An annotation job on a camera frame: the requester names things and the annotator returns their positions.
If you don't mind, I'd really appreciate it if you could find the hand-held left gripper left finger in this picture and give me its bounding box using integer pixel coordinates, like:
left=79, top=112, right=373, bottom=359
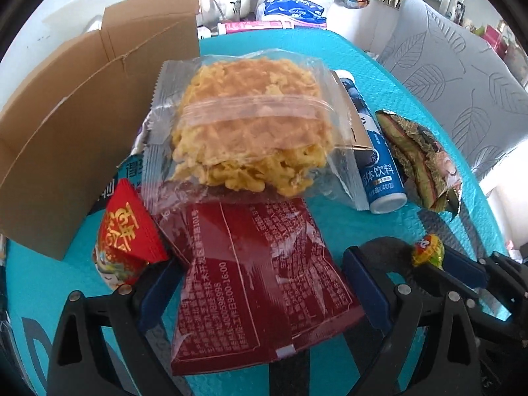
left=47, top=256, right=180, bottom=396

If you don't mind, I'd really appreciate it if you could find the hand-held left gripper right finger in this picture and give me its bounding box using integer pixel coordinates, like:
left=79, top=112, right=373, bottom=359
left=342, top=245, right=483, bottom=396

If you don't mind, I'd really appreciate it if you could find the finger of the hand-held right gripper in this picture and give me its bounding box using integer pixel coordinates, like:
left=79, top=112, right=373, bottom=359
left=443, top=251, right=511, bottom=294
left=358, top=237, right=454, bottom=294

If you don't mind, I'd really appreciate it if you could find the small yellow candy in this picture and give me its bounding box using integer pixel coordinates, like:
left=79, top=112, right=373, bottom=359
left=412, top=234, right=445, bottom=271

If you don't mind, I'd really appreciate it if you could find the red triangular snack packet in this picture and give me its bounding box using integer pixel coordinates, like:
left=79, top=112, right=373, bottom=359
left=93, top=178, right=170, bottom=291

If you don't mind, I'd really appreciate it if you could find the blue tube with white cap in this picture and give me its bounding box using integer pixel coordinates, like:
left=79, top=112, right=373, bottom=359
left=332, top=70, right=409, bottom=214

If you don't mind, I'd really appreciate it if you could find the dark red snack packet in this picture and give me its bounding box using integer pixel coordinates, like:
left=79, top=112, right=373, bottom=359
left=159, top=197, right=367, bottom=377

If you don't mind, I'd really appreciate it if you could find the green brown snack packet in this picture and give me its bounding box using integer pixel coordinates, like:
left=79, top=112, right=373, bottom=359
left=375, top=109, right=463, bottom=214

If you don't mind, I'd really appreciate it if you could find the clear packet yellow crispy snack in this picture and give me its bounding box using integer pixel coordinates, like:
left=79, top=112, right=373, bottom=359
left=131, top=49, right=370, bottom=211

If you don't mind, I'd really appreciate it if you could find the brown cardboard box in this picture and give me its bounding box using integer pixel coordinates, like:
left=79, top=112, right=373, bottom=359
left=0, top=0, right=202, bottom=260

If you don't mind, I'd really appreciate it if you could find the teal foam mat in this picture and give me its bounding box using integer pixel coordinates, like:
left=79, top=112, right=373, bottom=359
left=4, top=29, right=512, bottom=396

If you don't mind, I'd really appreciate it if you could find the teal black snack packet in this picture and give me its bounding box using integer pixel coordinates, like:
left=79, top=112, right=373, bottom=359
left=88, top=154, right=145, bottom=215

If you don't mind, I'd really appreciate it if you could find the grey leaf pattern chair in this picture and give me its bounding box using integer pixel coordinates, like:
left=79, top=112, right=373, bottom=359
left=377, top=0, right=528, bottom=182

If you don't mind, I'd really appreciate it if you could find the pink gift box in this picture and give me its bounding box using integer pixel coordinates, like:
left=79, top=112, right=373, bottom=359
left=483, top=25, right=509, bottom=59

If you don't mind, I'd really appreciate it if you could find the pink tube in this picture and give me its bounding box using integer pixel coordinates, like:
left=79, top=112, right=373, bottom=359
left=218, top=19, right=328, bottom=36

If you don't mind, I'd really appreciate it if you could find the blue white plastic bag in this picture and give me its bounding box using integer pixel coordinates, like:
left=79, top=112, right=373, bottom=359
left=256, top=0, right=328, bottom=25

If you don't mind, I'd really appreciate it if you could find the white foam board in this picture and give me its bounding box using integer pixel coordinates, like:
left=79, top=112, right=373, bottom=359
left=43, top=0, right=105, bottom=34

